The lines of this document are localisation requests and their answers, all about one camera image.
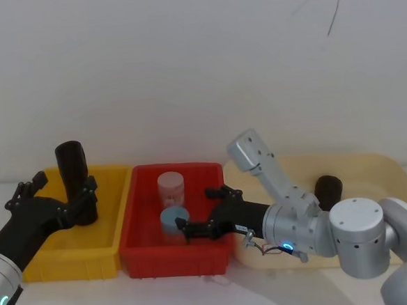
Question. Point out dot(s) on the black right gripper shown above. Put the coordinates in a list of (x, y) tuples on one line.
[(244, 214)]

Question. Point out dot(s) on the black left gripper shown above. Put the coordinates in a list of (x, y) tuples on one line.
[(26, 220)]

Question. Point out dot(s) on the black cylinder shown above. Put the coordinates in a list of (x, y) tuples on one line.
[(72, 165), (328, 191)]

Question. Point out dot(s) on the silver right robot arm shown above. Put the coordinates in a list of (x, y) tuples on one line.
[(357, 232)]

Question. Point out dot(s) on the blue cylinder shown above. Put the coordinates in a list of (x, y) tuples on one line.
[(170, 228)]

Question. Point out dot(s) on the pink cylinder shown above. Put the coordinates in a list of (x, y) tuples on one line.
[(171, 189)]

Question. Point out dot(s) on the yellow plastic bin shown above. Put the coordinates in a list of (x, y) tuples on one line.
[(90, 237)]

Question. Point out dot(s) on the red plastic bin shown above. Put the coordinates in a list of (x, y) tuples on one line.
[(143, 233)]

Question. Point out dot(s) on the cream plastic tray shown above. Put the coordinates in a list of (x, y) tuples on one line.
[(365, 172)]

